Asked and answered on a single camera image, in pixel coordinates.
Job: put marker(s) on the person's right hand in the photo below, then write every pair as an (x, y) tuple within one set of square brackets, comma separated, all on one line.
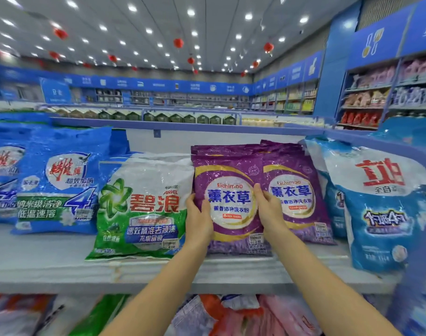
[(271, 210)]

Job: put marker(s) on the person's left hand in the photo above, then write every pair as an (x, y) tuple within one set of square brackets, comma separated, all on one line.
[(199, 224)]

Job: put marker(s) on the green Ariel detergent bags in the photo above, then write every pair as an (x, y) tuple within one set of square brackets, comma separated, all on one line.
[(139, 206)]

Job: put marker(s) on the grey metal shelf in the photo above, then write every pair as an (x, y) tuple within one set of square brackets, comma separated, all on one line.
[(52, 259)]

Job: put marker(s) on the person's right forearm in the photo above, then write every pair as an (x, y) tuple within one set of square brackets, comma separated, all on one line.
[(325, 290)]

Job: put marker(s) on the row of cream containers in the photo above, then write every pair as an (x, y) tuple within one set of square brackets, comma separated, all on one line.
[(283, 122)]

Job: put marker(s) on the row of green boxes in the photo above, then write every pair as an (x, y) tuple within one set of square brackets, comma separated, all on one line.
[(164, 117)]

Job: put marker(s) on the blue pillar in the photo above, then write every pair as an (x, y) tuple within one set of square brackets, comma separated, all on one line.
[(337, 66)]

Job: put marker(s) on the large red paper lantern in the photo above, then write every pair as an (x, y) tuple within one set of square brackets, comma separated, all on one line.
[(269, 47), (178, 43)]

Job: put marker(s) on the large blue hanging sign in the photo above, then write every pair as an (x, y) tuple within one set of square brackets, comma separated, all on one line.
[(55, 91)]

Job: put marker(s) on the rows of round ceiling lights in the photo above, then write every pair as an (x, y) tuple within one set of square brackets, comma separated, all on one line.
[(190, 11)]

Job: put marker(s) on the rows of small red lanterns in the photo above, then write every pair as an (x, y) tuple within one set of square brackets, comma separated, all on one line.
[(60, 33)]

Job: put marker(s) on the blue wall sign band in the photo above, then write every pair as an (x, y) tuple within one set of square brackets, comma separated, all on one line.
[(164, 85)]

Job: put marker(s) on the wall shelf of detergent bottles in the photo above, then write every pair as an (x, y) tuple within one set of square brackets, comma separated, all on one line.
[(367, 98)]

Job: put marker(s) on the blue wall shelving unit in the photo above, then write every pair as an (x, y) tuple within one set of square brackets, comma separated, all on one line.
[(374, 42)]

